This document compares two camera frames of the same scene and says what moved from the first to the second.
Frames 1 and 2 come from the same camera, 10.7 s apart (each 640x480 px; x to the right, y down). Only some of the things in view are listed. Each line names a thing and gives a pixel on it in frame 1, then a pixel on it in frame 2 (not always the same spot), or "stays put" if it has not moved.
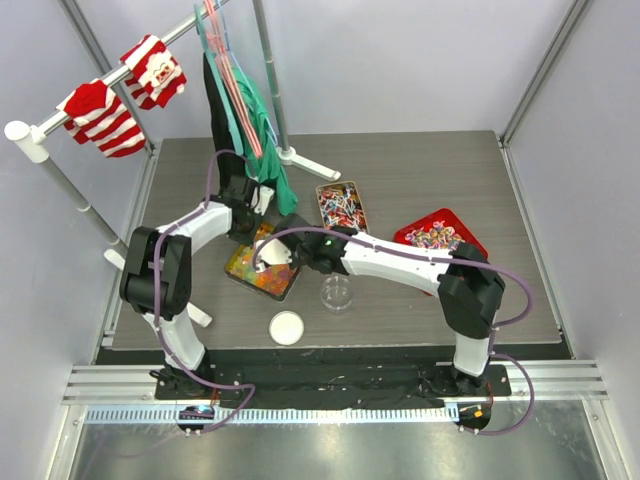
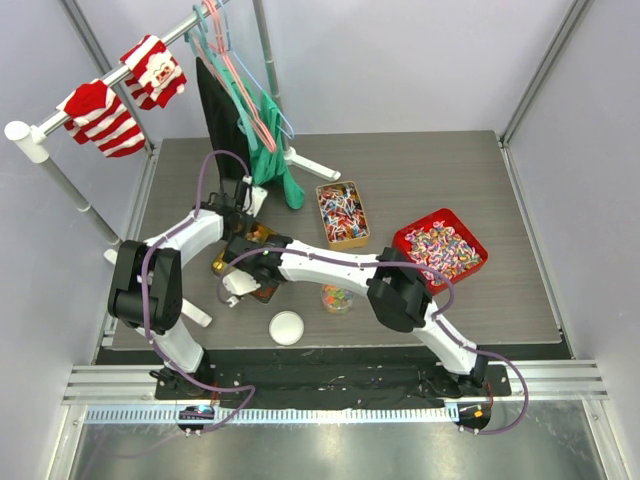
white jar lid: [286, 328] stays put
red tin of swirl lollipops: [440, 230] stays put
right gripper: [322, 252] -> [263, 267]
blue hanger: [242, 73] -> [290, 134]
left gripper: [248, 238] stays put
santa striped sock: [153, 77] stays put
